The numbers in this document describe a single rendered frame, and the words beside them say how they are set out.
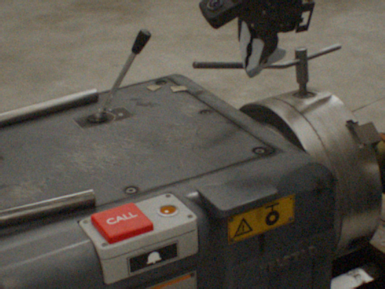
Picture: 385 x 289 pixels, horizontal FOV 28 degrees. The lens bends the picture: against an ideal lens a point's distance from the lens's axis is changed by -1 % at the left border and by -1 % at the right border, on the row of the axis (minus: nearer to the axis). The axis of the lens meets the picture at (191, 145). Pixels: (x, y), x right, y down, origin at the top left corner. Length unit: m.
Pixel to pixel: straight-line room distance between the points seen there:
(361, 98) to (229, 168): 3.43
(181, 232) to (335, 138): 0.41
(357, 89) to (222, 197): 3.63
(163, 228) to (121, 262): 0.07
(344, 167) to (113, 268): 0.48
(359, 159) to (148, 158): 0.37
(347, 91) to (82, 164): 3.54
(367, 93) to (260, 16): 3.43
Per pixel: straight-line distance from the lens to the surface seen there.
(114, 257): 0.93
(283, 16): 1.14
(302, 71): 1.33
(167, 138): 1.16
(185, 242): 0.97
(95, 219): 0.95
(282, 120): 1.27
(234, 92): 4.52
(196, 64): 1.16
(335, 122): 1.29
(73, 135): 1.20
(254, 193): 1.01
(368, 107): 4.36
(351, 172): 1.27
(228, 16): 1.10
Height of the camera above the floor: 1.77
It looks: 27 degrees down
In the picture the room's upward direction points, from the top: 3 degrees counter-clockwise
